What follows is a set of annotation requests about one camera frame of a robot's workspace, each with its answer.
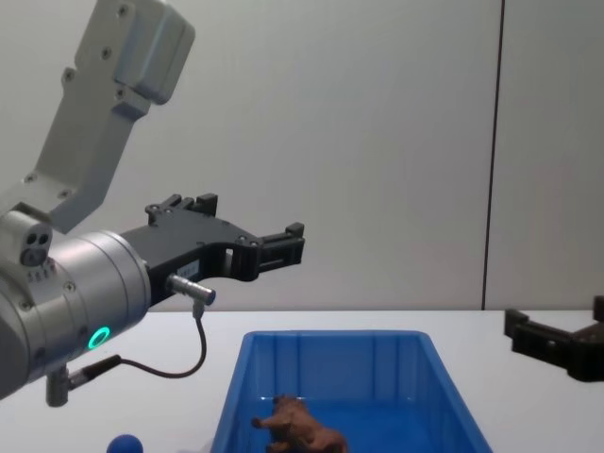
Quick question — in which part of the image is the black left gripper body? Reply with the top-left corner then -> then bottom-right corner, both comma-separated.
119,214 -> 259,313

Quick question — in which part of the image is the blue plastic bin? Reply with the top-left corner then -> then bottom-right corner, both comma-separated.
210,329 -> 495,453

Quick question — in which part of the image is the brown toy animal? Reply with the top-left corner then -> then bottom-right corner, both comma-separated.
250,394 -> 350,453

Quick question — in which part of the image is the small blue ball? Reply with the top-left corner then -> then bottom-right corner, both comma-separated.
106,433 -> 145,453

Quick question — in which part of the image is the thin dark cable, silver plug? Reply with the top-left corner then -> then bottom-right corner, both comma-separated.
45,273 -> 218,408

